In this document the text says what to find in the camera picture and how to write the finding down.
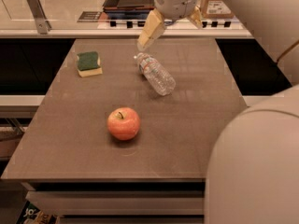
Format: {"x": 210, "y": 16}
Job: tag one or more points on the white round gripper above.
{"x": 177, "y": 4}

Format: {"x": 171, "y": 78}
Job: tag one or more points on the clear plastic water bottle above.
{"x": 158, "y": 77}

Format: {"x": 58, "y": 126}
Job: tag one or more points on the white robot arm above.
{"x": 253, "y": 171}

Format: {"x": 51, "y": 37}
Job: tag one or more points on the brown cardboard box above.
{"x": 215, "y": 9}

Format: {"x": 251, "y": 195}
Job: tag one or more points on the dark tray stack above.
{"x": 129, "y": 0}

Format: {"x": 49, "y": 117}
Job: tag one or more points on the green and yellow sponge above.
{"x": 89, "y": 64}

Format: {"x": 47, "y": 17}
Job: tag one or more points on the red apple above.
{"x": 123, "y": 123}

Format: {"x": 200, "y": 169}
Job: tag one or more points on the grey table drawer base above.
{"x": 120, "y": 199}

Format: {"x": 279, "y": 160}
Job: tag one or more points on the green printed bag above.
{"x": 32, "y": 215}

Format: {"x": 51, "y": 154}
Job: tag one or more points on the left metal railing bracket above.
{"x": 41, "y": 21}

